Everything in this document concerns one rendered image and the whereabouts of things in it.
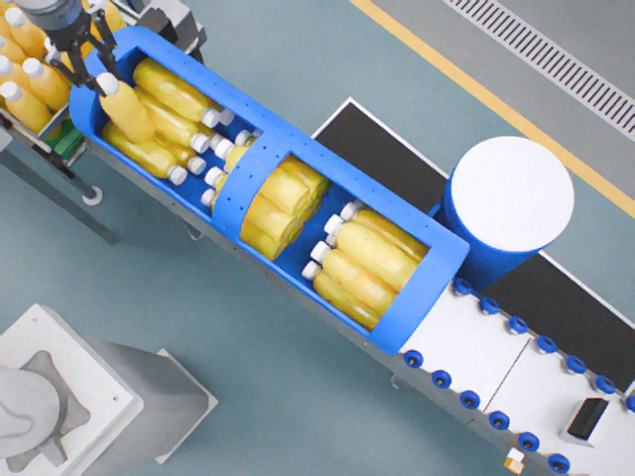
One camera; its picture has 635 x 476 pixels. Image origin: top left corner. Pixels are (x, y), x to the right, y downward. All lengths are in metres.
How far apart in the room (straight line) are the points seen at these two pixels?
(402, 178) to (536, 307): 0.69
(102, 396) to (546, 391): 0.98
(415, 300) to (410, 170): 1.29
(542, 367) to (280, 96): 1.66
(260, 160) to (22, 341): 0.64
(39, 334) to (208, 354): 1.07
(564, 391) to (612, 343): 0.94
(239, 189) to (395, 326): 0.40
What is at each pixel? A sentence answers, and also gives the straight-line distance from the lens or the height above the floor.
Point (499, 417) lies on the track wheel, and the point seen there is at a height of 0.98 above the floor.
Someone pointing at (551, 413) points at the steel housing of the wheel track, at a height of 0.93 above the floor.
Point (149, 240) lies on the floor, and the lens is 2.51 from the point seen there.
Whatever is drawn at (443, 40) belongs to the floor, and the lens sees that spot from 2.84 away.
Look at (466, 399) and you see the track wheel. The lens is 1.40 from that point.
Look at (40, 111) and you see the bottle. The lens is 1.62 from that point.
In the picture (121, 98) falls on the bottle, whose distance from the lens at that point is 1.28.
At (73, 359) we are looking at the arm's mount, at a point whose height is 1.05.
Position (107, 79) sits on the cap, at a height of 1.30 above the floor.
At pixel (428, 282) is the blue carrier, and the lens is 1.13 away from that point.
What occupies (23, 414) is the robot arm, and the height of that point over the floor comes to 1.26.
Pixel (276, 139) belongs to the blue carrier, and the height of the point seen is 1.22.
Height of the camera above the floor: 2.33
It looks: 75 degrees down
